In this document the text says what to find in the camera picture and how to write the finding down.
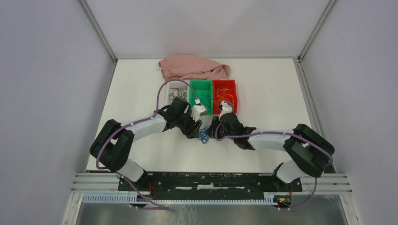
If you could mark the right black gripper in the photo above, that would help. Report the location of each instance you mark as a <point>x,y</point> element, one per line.
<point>212,129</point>

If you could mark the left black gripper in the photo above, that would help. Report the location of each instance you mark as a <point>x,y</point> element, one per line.
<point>192,131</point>

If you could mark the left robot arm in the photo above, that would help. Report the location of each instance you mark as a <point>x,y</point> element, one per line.
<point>113,144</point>

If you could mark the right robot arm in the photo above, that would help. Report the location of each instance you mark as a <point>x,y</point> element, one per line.
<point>309,152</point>

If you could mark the green plastic bin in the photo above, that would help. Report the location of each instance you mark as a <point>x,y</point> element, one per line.
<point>204,91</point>

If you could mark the red plastic bin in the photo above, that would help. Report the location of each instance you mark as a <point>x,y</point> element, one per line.
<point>224,90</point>

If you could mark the clear plastic bin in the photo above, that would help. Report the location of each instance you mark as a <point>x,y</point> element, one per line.
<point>175,89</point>

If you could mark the pink cloth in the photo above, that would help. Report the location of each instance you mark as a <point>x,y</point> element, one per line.
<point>192,67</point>

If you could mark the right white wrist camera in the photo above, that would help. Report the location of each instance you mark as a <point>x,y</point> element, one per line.
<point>226,107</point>

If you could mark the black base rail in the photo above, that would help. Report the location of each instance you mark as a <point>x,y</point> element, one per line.
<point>213,186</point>

